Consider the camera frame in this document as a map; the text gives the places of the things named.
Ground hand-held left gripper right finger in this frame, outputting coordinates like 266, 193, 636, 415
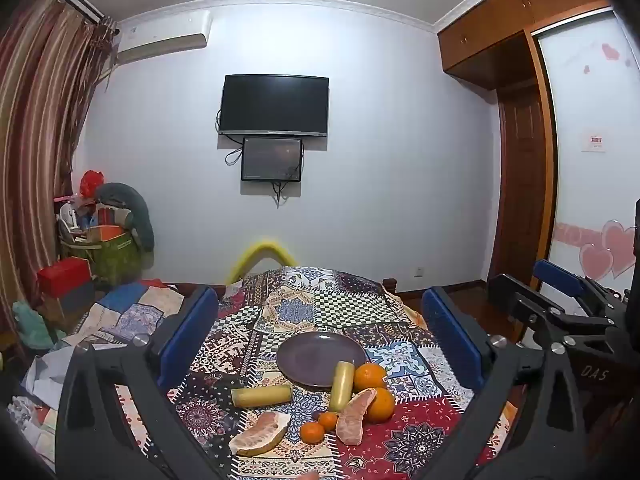
415, 286, 586, 480

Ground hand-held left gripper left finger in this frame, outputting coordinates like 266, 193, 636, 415
54, 286, 241, 480

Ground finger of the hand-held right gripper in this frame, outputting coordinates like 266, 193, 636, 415
487, 273, 617, 345
533, 259, 626, 311

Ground large orange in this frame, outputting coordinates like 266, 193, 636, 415
367, 387, 396, 424
354, 362, 389, 392

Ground yellow sugarcane piece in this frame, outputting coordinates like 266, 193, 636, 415
231, 382, 294, 409
328, 361, 356, 414

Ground pomelo wedge with white pith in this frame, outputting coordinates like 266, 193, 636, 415
228, 410, 292, 457

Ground purple plate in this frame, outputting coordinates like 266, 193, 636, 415
276, 331, 368, 389

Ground peeled pink pomelo segment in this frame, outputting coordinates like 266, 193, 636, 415
335, 388, 378, 446

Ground white wardrobe door with hearts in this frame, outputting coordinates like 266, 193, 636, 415
531, 7, 640, 302

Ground green patterned bag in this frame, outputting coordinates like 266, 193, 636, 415
60, 232, 143, 286

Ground patchwork patterned blanket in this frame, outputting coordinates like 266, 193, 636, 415
65, 266, 518, 480

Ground red box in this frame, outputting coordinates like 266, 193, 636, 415
37, 256, 94, 297

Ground white crumpled sheet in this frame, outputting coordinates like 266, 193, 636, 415
10, 342, 77, 413

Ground teal cloth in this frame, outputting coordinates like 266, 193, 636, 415
12, 301, 55, 352

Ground red plastic bag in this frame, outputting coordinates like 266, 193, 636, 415
80, 170, 106, 197

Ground striped brown curtain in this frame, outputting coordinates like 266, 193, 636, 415
0, 0, 119, 333

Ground wooden overhead cabinets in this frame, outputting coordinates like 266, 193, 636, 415
437, 0, 621, 92

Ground white air conditioner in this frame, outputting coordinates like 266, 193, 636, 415
116, 10, 214, 65

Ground small black wall monitor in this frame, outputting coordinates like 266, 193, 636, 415
241, 136, 304, 183

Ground black wall television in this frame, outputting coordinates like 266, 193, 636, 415
219, 74, 330, 138

